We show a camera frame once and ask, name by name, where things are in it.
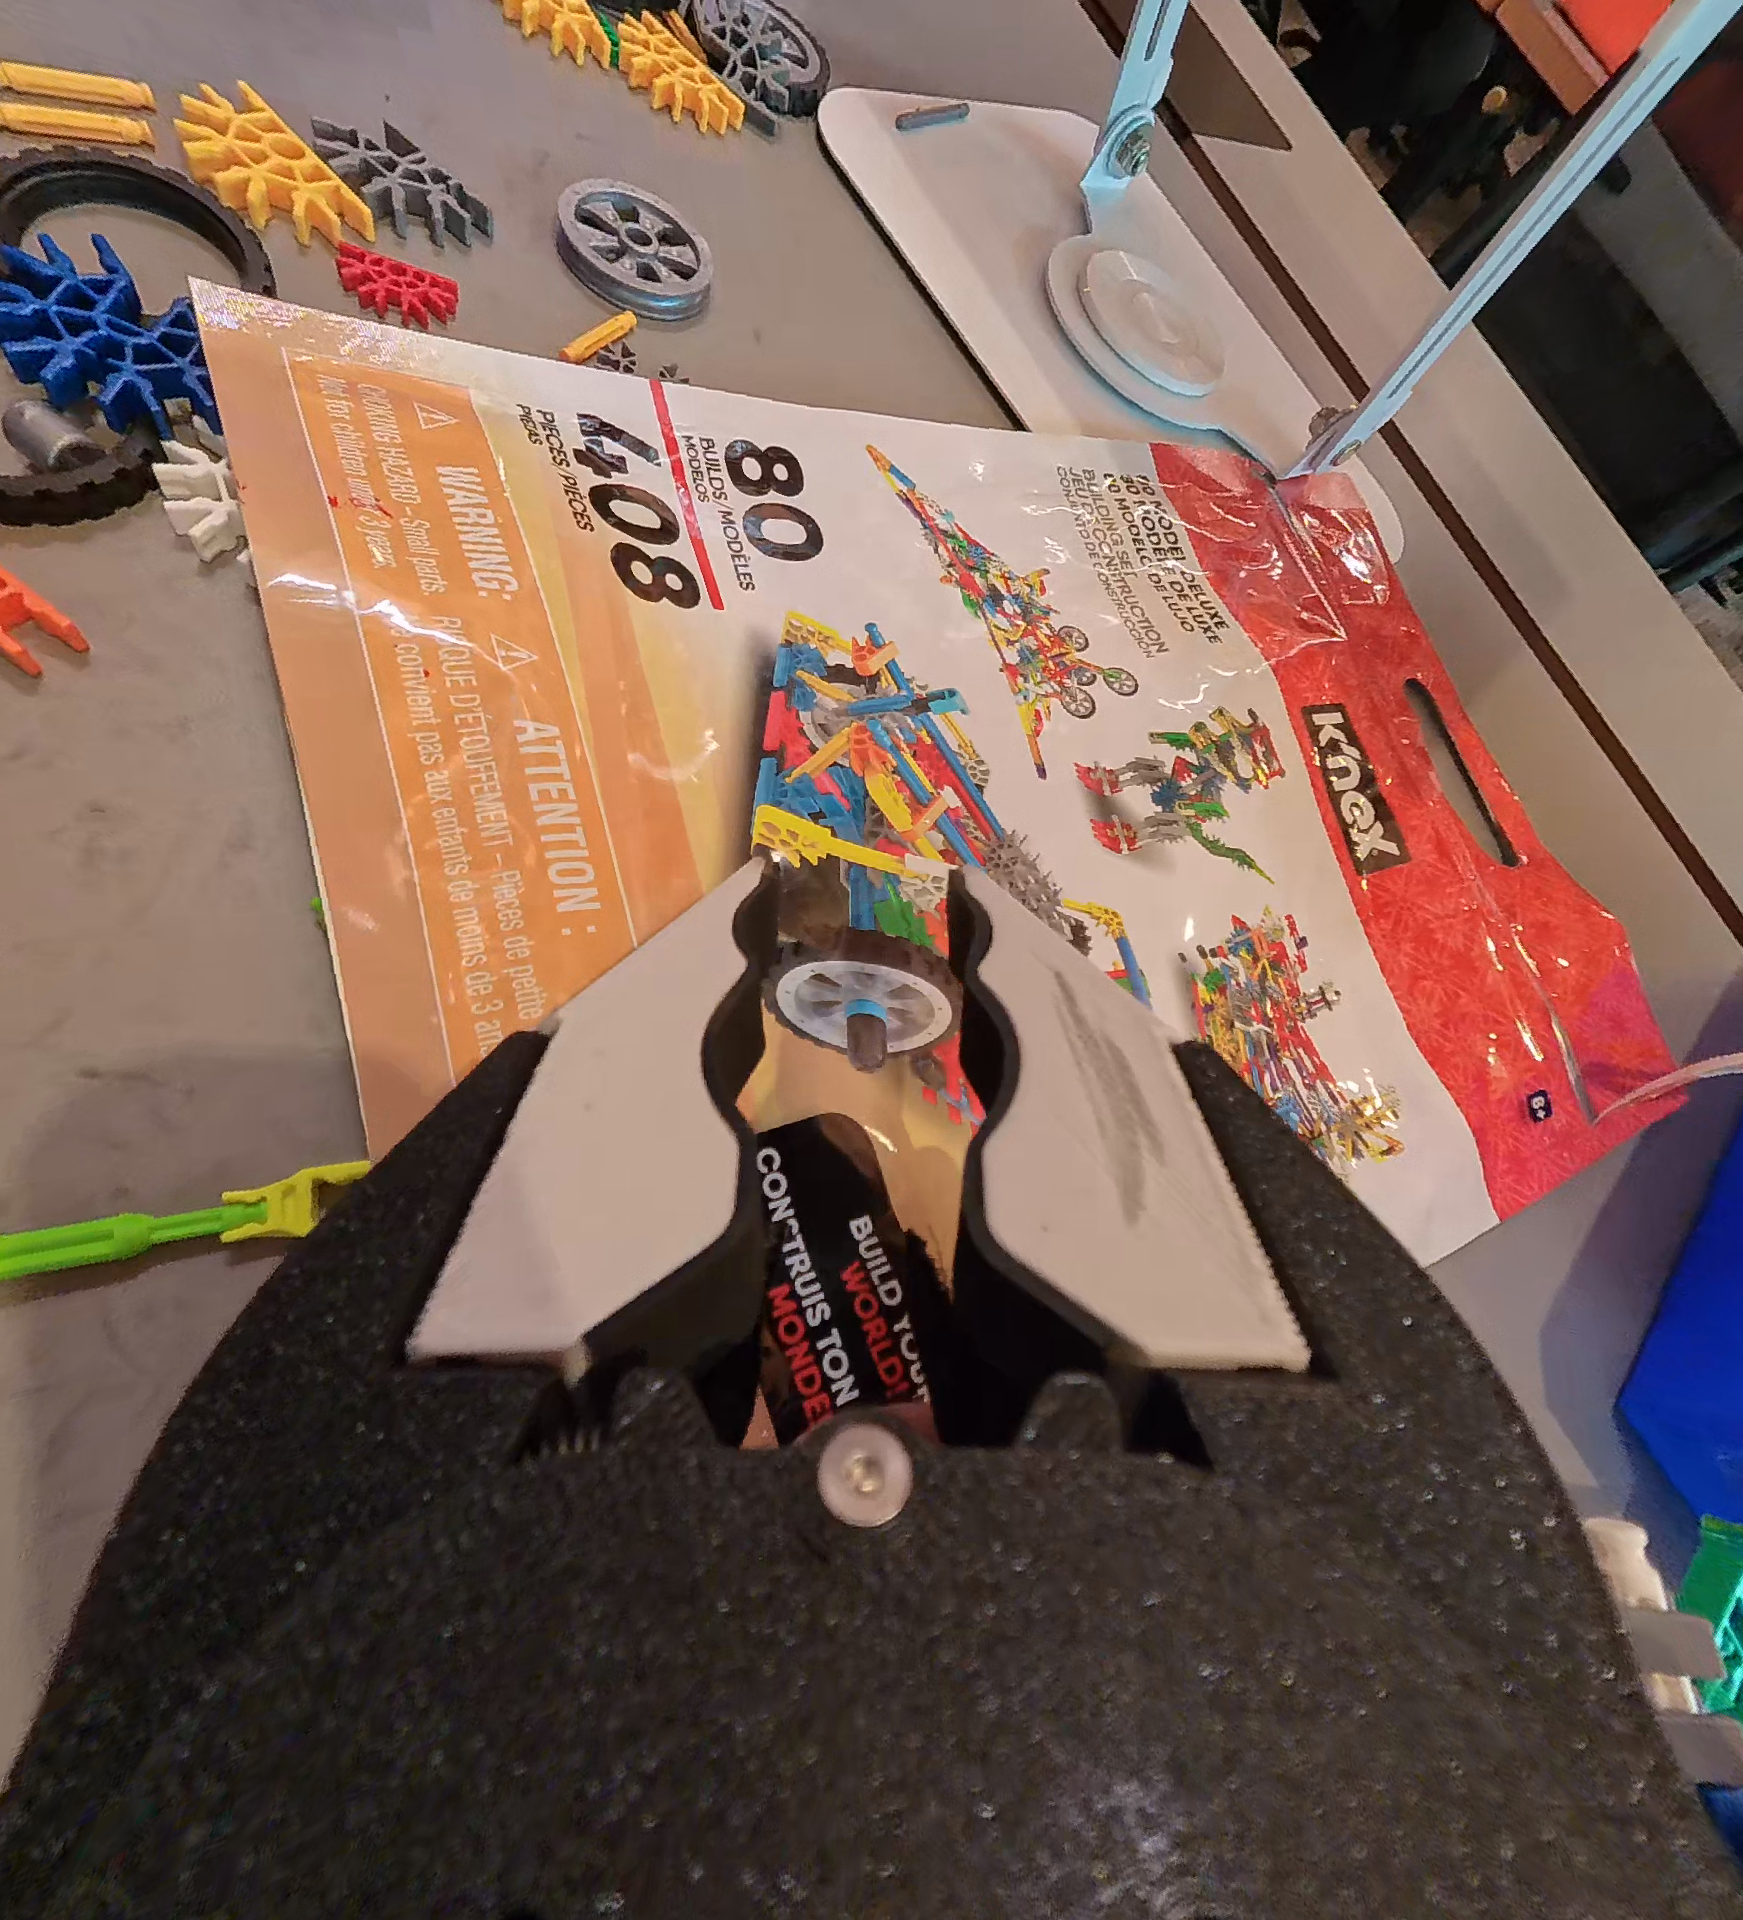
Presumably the white connector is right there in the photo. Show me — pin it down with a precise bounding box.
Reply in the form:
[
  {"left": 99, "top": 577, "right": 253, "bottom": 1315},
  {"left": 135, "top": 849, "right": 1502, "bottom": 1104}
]
[{"left": 149, "top": 442, "right": 259, "bottom": 564}]

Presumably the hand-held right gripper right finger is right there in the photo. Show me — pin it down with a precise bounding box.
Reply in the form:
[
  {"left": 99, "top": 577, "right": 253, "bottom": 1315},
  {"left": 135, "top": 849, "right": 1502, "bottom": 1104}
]
[{"left": 944, "top": 866, "right": 1316, "bottom": 1449}]

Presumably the large black rubber tire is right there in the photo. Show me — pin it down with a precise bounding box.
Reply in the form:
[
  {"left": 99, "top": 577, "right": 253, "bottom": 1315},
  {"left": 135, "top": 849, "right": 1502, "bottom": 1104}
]
[
  {"left": 0, "top": 281, "right": 177, "bottom": 528},
  {"left": 0, "top": 146, "right": 279, "bottom": 310}
]

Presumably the printed toy set bag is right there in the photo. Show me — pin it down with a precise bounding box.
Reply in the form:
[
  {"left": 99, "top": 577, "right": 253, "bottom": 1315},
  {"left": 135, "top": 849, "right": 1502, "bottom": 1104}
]
[{"left": 189, "top": 274, "right": 1690, "bottom": 1453}]

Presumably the silver metal stand bar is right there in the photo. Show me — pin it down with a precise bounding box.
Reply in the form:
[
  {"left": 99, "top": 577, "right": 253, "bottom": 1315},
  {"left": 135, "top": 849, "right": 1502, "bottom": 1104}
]
[
  {"left": 1078, "top": 0, "right": 1200, "bottom": 241},
  {"left": 1284, "top": 0, "right": 1743, "bottom": 482}
]

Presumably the long lime green rod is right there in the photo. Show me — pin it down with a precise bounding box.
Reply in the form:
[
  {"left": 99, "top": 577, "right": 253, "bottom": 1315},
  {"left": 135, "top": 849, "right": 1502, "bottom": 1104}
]
[{"left": 0, "top": 1200, "right": 267, "bottom": 1301}]

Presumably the small red fan connector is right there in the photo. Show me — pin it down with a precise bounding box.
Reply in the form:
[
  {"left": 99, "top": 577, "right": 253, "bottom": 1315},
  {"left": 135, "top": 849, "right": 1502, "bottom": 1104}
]
[{"left": 335, "top": 240, "right": 456, "bottom": 323}]

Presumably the white ribbon strap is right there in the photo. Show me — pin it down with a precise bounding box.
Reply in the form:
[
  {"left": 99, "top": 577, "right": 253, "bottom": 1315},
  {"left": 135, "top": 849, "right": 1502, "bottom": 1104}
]
[{"left": 1588, "top": 1045, "right": 1743, "bottom": 1123}]

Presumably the yellow fan connector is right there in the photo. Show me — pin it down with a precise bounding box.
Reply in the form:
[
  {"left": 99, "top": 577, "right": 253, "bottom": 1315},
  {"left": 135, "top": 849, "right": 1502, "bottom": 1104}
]
[
  {"left": 604, "top": 11, "right": 754, "bottom": 140},
  {"left": 500, "top": 0, "right": 626, "bottom": 65},
  {"left": 175, "top": 77, "right": 378, "bottom": 250}
]

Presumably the blue snowflake connector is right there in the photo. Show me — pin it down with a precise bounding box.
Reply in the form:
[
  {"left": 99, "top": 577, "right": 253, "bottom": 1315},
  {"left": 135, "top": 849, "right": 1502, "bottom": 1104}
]
[{"left": 0, "top": 231, "right": 229, "bottom": 444}]

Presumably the grey spoked wheel hub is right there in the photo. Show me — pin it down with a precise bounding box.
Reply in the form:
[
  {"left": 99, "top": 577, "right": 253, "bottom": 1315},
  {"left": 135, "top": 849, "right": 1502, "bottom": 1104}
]
[{"left": 554, "top": 176, "right": 716, "bottom": 319}]

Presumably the dark grey fan connector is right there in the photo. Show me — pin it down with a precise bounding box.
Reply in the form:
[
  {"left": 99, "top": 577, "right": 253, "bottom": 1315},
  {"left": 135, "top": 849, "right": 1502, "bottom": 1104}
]
[{"left": 309, "top": 115, "right": 496, "bottom": 250}]

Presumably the blue plastic bin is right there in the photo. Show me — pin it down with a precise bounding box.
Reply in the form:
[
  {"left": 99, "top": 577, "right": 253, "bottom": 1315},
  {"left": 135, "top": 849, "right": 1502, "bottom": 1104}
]
[{"left": 1618, "top": 960, "right": 1743, "bottom": 1517}]

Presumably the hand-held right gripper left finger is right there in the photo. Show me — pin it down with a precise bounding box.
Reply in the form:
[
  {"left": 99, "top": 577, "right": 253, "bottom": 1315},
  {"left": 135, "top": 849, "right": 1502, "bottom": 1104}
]
[{"left": 406, "top": 857, "right": 790, "bottom": 1446}]

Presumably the grey cylinder spacer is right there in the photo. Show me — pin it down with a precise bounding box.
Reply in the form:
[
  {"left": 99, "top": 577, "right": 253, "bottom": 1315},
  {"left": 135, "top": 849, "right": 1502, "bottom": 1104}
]
[{"left": 3, "top": 396, "right": 109, "bottom": 470}]

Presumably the white round stand mount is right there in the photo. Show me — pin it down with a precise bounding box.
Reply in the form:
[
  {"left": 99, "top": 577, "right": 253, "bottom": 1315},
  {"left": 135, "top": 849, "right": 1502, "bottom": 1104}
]
[{"left": 1044, "top": 224, "right": 1264, "bottom": 400}]

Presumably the yellow rod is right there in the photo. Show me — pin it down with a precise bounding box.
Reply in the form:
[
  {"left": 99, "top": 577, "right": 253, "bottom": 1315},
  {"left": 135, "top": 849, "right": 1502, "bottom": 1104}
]
[
  {"left": 0, "top": 97, "right": 157, "bottom": 150},
  {"left": 0, "top": 56, "right": 159, "bottom": 110}
]

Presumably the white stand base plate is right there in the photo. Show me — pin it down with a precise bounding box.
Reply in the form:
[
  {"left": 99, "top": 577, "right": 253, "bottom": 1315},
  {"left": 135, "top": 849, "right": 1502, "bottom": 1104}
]
[{"left": 816, "top": 84, "right": 1410, "bottom": 571}]

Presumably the yellow-green clip connector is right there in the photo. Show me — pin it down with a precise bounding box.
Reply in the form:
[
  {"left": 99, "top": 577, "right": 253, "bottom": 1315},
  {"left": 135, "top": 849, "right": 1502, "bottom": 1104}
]
[{"left": 219, "top": 1157, "right": 376, "bottom": 1244}]

